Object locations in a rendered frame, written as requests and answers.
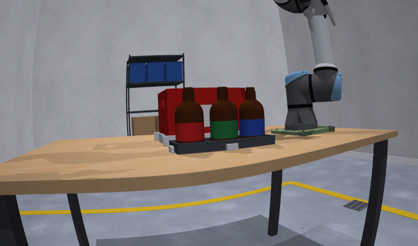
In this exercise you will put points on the brown bottle with blue label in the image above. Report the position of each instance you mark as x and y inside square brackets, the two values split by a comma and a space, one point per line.
[251, 116]

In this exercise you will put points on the red plastic crate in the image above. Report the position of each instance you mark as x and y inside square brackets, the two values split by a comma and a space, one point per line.
[205, 96]

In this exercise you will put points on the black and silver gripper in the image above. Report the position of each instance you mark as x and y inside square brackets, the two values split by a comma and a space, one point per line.
[320, 7]

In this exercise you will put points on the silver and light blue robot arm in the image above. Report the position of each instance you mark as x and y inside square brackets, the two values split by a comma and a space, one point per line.
[303, 88]

